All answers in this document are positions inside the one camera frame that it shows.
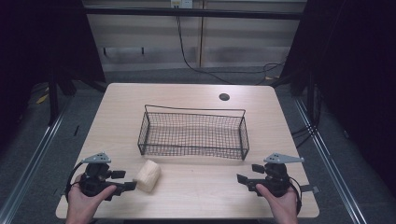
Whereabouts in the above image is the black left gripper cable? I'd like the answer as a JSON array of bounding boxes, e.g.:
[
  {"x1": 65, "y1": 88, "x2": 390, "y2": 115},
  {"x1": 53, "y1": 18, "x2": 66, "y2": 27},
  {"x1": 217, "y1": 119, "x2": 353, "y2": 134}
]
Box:
[{"x1": 64, "y1": 161, "x2": 84, "y2": 202}]

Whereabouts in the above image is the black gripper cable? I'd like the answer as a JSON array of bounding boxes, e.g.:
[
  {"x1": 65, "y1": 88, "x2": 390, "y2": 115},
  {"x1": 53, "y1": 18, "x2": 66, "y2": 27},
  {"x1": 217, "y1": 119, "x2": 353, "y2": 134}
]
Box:
[
  {"x1": 289, "y1": 176, "x2": 304, "y2": 217},
  {"x1": 64, "y1": 161, "x2": 84, "y2": 202}
]

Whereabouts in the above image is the person's right hand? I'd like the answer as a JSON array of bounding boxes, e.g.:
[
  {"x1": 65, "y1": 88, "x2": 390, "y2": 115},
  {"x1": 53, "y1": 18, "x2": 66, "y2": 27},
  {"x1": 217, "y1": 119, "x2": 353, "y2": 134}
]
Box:
[{"x1": 255, "y1": 183, "x2": 300, "y2": 220}]

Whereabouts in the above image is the dark curtain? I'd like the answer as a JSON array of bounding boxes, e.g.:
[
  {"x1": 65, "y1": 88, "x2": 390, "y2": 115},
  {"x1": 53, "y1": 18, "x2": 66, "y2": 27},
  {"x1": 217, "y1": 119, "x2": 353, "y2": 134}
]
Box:
[
  {"x1": 0, "y1": 0, "x2": 106, "y2": 150},
  {"x1": 278, "y1": 0, "x2": 396, "y2": 188}
]

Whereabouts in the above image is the grey strap on table edge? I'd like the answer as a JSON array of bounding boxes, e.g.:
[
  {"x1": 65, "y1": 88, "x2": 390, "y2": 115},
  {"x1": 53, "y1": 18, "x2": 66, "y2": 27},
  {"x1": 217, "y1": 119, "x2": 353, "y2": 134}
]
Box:
[{"x1": 300, "y1": 184, "x2": 320, "y2": 194}]

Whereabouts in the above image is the white wall socket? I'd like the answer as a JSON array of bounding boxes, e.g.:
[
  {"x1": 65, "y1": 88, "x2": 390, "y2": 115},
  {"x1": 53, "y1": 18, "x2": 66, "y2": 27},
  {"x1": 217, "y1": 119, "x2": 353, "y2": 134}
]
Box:
[{"x1": 170, "y1": 0, "x2": 194, "y2": 9}]

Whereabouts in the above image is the long black wall cable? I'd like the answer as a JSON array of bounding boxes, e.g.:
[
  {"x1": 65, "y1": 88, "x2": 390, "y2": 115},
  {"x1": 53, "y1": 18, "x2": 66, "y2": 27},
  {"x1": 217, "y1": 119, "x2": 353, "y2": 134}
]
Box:
[{"x1": 175, "y1": 15, "x2": 235, "y2": 86}]

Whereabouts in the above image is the metal floor rail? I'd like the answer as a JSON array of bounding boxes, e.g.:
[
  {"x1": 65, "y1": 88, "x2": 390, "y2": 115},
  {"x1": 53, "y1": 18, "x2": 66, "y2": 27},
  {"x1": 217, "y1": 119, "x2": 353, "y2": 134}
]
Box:
[
  {"x1": 0, "y1": 102, "x2": 71, "y2": 224},
  {"x1": 293, "y1": 97, "x2": 372, "y2": 224}
]

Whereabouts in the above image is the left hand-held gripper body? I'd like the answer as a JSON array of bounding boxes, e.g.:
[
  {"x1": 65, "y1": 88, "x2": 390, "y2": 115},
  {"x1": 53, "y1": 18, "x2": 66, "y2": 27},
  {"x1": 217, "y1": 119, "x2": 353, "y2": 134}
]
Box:
[{"x1": 78, "y1": 151, "x2": 121, "y2": 201}]

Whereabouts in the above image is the black floor cable bundle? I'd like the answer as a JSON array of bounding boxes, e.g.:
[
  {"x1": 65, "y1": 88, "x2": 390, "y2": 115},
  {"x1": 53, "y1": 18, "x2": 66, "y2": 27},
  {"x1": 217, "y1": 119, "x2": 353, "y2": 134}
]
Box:
[{"x1": 290, "y1": 83, "x2": 323, "y2": 149}]

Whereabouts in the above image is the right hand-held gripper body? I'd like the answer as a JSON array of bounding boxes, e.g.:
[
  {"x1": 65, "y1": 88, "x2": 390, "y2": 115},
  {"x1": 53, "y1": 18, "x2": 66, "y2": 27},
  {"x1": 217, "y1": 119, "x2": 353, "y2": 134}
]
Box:
[{"x1": 247, "y1": 151, "x2": 305, "y2": 198}]

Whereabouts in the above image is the black stand leg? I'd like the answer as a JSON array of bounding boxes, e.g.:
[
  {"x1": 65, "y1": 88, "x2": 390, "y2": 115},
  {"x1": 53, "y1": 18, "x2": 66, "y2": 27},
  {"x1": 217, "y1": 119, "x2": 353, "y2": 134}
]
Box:
[{"x1": 47, "y1": 73, "x2": 61, "y2": 127}]

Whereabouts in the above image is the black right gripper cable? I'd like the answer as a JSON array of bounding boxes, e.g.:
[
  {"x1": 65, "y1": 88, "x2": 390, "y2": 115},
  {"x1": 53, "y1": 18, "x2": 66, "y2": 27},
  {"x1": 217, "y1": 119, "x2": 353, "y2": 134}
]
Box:
[{"x1": 289, "y1": 176, "x2": 304, "y2": 217}]

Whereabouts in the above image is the person's left hand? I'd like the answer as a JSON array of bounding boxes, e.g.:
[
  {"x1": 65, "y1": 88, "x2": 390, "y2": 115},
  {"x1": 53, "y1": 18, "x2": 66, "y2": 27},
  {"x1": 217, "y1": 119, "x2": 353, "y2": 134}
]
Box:
[{"x1": 65, "y1": 174, "x2": 118, "y2": 220}]

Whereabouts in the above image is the black horizontal frame bar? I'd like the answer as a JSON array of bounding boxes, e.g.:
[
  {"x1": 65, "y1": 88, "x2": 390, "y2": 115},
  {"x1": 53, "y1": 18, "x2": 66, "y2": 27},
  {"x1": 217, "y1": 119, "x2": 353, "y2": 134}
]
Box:
[{"x1": 83, "y1": 7, "x2": 305, "y2": 21}]

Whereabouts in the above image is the looped black floor cable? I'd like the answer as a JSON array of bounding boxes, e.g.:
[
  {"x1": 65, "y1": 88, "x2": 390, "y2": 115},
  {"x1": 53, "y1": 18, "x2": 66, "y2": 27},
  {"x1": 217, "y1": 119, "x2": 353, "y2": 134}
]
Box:
[{"x1": 254, "y1": 61, "x2": 287, "y2": 86}]

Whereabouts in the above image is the black wire mesh basket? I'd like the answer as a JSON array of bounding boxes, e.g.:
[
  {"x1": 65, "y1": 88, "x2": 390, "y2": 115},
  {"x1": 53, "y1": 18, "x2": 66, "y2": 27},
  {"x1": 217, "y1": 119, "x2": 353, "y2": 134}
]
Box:
[{"x1": 136, "y1": 104, "x2": 250, "y2": 161}]

